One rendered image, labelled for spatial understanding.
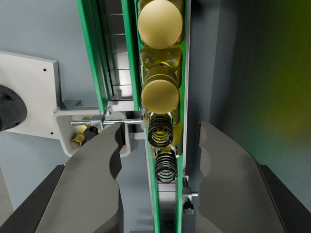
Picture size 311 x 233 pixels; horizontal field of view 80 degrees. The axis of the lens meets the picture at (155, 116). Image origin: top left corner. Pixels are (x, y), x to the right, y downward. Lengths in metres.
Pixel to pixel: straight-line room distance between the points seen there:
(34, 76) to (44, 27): 0.15
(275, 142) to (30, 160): 0.87
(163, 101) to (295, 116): 0.12
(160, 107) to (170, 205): 0.60
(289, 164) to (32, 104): 0.69
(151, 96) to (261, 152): 0.16
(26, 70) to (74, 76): 0.13
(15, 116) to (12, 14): 0.29
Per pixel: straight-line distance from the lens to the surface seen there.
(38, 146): 0.87
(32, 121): 0.77
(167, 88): 0.16
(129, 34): 0.36
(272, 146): 0.25
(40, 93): 0.70
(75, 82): 0.66
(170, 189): 0.68
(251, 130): 0.29
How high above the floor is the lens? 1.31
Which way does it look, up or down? 61 degrees down
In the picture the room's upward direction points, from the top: 176 degrees counter-clockwise
